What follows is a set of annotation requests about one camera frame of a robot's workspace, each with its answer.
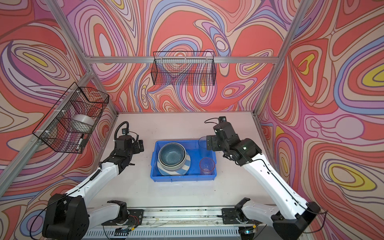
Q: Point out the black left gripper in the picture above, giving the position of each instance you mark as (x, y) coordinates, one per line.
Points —
(136, 149)

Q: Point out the pink plastic cup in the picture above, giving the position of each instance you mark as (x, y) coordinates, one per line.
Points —
(207, 166)

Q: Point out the black wire basket left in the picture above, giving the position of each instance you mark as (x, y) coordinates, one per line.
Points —
(57, 134)

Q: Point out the light green ceramic bowl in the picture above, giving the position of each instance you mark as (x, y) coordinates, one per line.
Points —
(172, 159)

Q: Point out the blue ribbed plastic cup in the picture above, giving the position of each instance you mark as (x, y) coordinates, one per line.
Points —
(204, 153)

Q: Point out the black wire basket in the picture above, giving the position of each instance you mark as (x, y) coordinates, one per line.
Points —
(184, 68)
(57, 134)

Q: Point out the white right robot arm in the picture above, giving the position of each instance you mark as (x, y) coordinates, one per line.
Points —
(292, 214)

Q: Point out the white tape roll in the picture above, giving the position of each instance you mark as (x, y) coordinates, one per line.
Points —
(82, 123)

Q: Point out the black wire basket back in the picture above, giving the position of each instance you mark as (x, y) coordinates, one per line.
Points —
(184, 68)

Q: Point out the dark blue ceramic bowl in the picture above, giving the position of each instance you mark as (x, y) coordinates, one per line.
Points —
(172, 146)

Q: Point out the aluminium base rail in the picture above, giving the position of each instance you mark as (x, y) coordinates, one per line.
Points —
(208, 220)

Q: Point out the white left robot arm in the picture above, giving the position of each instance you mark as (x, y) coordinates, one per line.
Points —
(84, 192)

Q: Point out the blue plastic bin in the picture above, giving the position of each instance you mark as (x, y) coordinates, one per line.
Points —
(192, 149)

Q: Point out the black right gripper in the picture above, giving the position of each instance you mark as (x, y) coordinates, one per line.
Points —
(214, 143)

